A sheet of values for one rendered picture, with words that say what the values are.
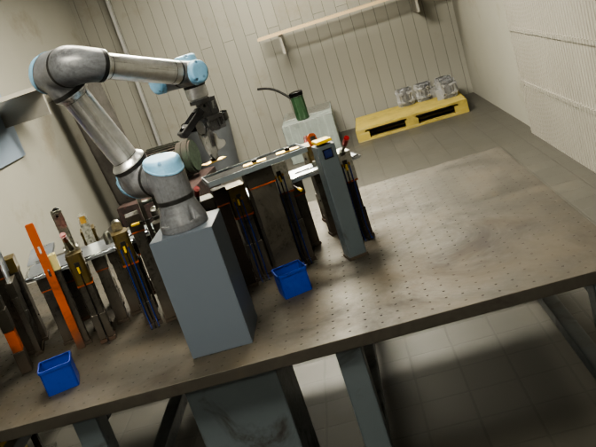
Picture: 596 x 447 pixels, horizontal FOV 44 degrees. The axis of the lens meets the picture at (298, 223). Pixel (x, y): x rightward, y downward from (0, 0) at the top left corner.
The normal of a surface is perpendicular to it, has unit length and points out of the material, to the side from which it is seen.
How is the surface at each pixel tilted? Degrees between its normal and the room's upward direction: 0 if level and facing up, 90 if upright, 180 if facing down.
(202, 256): 90
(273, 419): 90
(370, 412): 90
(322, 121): 90
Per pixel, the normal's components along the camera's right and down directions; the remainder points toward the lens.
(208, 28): -0.02, 0.29
